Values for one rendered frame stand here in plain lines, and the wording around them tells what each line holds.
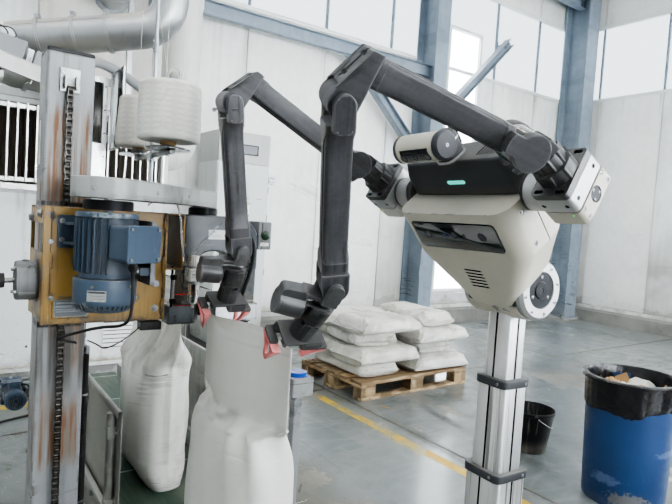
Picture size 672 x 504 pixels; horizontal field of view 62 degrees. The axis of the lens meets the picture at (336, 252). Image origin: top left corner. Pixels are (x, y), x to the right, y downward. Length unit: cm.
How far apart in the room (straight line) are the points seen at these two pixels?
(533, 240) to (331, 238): 51
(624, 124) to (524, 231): 871
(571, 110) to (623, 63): 99
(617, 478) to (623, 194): 699
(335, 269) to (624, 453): 238
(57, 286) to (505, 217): 115
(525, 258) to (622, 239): 844
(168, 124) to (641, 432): 261
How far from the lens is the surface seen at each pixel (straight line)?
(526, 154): 114
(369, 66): 98
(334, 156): 102
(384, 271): 745
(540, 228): 140
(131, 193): 147
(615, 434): 324
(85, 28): 430
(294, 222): 659
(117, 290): 148
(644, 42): 1025
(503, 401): 163
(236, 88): 146
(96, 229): 148
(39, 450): 183
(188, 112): 154
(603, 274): 994
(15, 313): 444
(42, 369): 176
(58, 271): 166
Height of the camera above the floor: 134
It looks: 3 degrees down
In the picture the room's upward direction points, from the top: 4 degrees clockwise
